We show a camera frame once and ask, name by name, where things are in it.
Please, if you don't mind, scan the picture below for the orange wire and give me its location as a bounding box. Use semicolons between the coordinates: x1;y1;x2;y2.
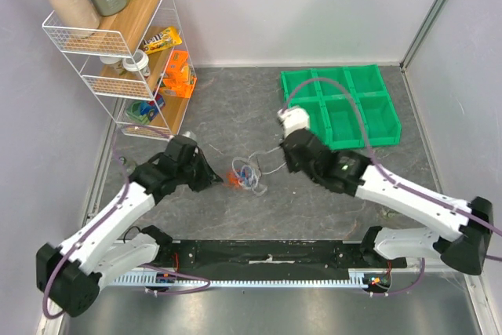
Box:
223;169;242;189

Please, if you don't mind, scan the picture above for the white wire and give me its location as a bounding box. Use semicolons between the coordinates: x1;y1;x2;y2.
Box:
231;146;289;197

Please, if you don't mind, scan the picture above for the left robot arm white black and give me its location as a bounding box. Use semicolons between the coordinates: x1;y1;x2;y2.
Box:
35;135;223;319

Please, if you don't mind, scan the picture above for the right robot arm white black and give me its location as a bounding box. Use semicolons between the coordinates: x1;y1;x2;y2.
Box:
281;129;493;275

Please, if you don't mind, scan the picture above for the clear glass bottle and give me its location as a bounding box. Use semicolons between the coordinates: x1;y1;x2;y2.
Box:
118;155;137;174

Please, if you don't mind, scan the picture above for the green blue toy car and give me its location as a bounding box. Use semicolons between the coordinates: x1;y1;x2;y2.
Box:
125;94;166;125

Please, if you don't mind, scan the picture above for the orange snack box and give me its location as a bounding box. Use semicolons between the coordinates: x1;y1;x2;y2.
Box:
158;50;197;99

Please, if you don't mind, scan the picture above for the yellow candy bag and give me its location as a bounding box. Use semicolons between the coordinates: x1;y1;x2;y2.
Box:
141;26;183;55

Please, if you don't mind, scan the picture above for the beige pump bottle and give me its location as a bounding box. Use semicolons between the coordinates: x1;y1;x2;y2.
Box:
49;0;100;38

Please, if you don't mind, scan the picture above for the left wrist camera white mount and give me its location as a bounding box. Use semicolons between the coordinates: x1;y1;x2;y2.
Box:
182;131;197;141

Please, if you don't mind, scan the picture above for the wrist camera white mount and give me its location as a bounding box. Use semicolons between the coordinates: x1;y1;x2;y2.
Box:
182;131;197;141
277;106;310;138

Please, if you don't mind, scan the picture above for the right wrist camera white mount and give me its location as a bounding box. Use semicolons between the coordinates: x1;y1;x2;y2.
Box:
277;106;310;138

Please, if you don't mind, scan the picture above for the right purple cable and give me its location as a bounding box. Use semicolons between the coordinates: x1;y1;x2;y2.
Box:
280;78;502;297

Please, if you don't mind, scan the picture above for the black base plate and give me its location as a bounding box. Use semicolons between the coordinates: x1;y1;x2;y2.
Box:
151;239;407;271

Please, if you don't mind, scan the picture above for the white wire shelf rack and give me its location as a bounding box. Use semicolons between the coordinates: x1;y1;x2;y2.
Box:
42;0;189;140

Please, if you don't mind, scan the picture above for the slotted cable duct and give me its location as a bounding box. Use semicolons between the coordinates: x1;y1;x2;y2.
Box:
109;268;368;289

